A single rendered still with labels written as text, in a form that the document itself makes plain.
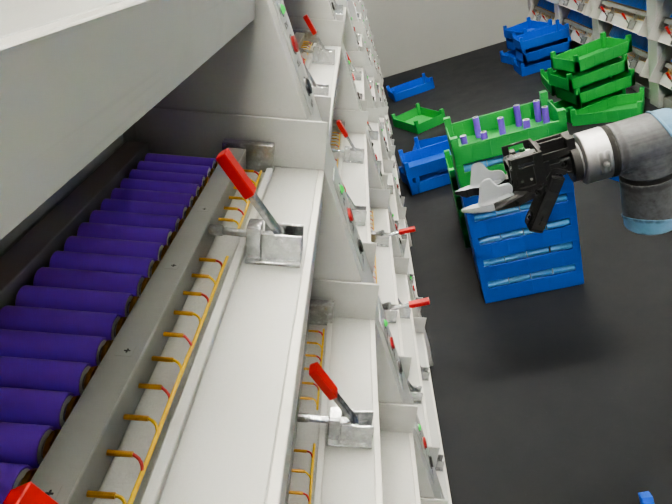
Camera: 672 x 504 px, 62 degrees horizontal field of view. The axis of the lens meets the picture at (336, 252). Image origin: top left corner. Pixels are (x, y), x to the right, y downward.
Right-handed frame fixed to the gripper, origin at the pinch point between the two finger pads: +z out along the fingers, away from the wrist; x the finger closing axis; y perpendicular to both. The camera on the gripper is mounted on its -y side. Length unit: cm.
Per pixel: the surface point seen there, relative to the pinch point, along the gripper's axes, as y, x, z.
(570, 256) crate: -53, -53, -29
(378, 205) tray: -9.3, -30.0, 18.3
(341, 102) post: 17.1, -30.3, 18.8
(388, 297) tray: -10.2, 8.0, 17.9
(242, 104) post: 37, 40, 20
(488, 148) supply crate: -13, -53, -12
